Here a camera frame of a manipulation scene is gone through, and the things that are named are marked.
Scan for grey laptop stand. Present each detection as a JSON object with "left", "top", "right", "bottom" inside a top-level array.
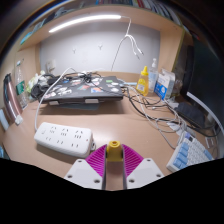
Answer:
[{"left": 48, "top": 98, "right": 101, "bottom": 109}]

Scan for clear green-label water bottle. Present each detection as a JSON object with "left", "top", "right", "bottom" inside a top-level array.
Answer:
[{"left": 14, "top": 59, "right": 29, "bottom": 110}]

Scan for black headphones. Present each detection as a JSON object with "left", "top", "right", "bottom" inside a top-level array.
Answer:
[{"left": 30, "top": 73, "right": 58, "bottom": 100}]

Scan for white LED light bar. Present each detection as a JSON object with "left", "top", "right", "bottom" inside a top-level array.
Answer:
[{"left": 48, "top": 13, "right": 123, "bottom": 34}]

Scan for white power strip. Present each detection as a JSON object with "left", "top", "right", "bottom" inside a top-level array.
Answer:
[{"left": 33, "top": 121, "right": 95, "bottom": 159}]

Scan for white and green plush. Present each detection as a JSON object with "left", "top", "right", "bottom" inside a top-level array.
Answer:
[{"left": 26, "top": 70, "right": 48, "bottom": 94}]

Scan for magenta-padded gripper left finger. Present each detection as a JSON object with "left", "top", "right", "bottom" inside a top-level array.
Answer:
[{"left": 63, "top": 143, "right": 109, "bottom": 190}]

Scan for black sticker-covered laptop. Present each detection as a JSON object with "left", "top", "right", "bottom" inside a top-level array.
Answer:
[{"left": 43, "top": 75, "right": 126, "bottom": 103}]

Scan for black tangled cable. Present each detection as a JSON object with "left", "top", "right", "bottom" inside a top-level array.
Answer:
[{"left": 123, "top": 84, "right": 188, "bottom": 134}]

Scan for black computer monitor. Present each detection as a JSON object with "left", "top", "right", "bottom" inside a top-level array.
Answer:
[{"left": 181, "top": 36, "right": 224, "bottom": 134}]

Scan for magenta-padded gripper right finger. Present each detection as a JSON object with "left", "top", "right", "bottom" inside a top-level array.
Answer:
[{"left": 121, "top": 143, "right": 166, "bottom": 190}]

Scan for white hanging multi-head cable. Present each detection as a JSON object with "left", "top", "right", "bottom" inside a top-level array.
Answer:
[{"left": 110, "top": 16, "right": 145, "bottom": 72}]

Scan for white oblong case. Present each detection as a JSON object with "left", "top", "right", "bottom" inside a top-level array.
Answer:
[{"left": 0, "top": 108, "right": 10, "bottom": 132}]

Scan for clear pump sanitizer bottle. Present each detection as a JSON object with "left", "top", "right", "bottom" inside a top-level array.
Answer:
[{"left": 147, "top": 58, "right": 159, "bottom": 93}]

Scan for white tangled cable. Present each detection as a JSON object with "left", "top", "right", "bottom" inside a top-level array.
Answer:
[{"left": 124, "top": 84, "right": 188, "bottom": 149}]

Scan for blue and white box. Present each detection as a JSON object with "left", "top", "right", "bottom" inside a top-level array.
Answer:
[{"left": 153, "top": 68, "right": 177, "bottom": 101}]

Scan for yellow squeeze bottle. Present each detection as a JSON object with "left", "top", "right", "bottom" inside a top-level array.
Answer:
[{"left": 135, "top": 65, "right": 150, "bottom": 97}]

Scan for yellow charger block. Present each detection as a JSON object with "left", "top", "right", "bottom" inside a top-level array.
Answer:
[{"left": 105, "top": 139, "right": 124, "bottom": 163}]

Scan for pink metallic thermos flask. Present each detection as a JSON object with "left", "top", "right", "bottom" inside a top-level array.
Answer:
[{"left": 3, "top": 73, "right": 24, "bottom": 124}]

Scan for flat black device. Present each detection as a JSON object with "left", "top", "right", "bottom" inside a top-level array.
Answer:
[{"left": 174, "top": 101, "right": 206, "bottom": 129}]

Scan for white power strip cable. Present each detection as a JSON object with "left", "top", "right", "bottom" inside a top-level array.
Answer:
[{"left": 34, "top": 67, "right": 79, "bottom": 133}]

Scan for white wall socket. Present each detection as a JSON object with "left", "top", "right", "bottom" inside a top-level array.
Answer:
[{"left": 45, "top": 59, "right": 57, "bottom": 73}]

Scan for white and blue keyboard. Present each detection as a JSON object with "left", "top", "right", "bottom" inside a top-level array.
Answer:
[{"left": 165, "top": 130, "right": 214, "bottom": 173}]

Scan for black coiled cable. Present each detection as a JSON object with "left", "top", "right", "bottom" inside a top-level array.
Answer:
[{"left": 71, "top": 70, "right": 101, "bottom": 84}]

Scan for wooden shelf unit with books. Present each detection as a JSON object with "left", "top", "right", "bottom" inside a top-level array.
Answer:
[{"left": 18, "top": 0, "right": 188, "bottom": 78}]

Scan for small white adapter block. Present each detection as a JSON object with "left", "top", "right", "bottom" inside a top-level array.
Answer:
[{"left": 13, "top": 114, "right": 24, "bottom": 126}]

